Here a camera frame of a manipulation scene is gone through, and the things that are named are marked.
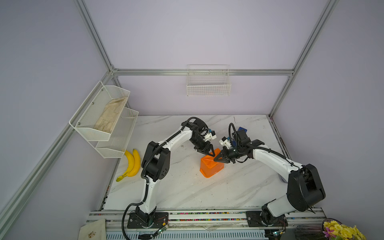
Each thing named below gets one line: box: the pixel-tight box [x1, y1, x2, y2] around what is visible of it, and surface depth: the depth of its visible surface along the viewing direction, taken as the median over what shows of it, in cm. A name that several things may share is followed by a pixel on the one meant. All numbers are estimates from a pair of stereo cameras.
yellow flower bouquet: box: [322, 220, 367, 240], surface depth 52 cm
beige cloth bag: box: [78, 218, 107, 240], surface depth 71 cm
